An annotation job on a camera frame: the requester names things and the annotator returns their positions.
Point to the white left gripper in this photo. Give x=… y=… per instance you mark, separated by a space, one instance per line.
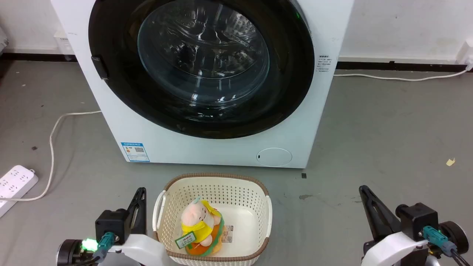
x=144 y=251

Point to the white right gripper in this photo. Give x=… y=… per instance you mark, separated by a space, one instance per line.
x=391 y=251

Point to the white front-load washing machine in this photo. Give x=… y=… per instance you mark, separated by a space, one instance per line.
x=221 y=151

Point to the black round glass washer door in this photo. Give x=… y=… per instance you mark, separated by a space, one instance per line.
x=111 y=92

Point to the green white doll tag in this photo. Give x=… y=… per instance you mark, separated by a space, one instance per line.
x=185 y=240

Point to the pink plush doll yellow clothes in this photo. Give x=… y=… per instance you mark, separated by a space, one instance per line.
x=197 y=218

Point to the blue energy label sticker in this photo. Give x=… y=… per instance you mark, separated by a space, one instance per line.
x=135 y=152

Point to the black left wrist cylinder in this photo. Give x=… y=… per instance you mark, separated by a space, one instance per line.
x=69 y=253

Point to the black wrist cylinder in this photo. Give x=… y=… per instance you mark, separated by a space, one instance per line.
x=456 y=234
x=69 y=253

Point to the black right wrist cylinder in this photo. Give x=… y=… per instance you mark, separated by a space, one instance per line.
x=456 y=234

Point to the yellow paper scrap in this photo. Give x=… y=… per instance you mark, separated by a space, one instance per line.
x=450 y=162

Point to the white printed basket label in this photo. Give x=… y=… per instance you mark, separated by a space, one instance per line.
x=228 y=234

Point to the cream perforated laundry basket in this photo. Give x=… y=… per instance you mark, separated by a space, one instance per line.
x=240 y=195

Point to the round white filter cover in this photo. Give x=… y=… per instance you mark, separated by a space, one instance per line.
x=274 y=157

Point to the white power strip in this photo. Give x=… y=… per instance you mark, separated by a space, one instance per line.
x=14 y=183

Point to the small text sticker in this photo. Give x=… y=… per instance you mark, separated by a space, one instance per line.
x=324 y=64

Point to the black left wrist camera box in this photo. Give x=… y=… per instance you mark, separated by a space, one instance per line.
x=111 y=223

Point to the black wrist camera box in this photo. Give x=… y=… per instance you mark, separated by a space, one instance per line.
x=111 y=223
x=419 y=218

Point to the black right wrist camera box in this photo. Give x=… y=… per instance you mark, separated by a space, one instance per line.
x=419 y=218

